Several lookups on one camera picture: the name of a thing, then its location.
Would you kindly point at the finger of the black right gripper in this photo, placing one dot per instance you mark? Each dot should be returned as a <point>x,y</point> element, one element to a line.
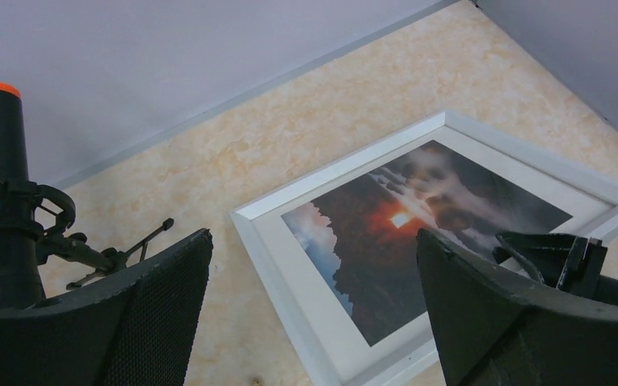
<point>562,261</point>

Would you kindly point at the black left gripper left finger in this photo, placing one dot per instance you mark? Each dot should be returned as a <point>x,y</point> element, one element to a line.
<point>134,327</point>

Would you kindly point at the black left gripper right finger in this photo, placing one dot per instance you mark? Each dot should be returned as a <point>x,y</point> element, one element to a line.
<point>493,325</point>

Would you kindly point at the white picture frame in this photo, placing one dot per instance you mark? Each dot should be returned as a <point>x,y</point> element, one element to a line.
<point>328,343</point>

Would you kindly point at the volcano photo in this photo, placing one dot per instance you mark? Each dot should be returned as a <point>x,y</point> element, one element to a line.
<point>361,235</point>

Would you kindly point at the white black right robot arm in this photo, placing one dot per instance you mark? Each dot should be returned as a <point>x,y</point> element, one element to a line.
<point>606,290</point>

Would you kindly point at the black microphone tripod stand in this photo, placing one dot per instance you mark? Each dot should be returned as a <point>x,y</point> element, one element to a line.
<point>74,248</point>

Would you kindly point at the black microphone orange tip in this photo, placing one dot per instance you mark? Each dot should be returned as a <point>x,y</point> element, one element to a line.
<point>20,283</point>

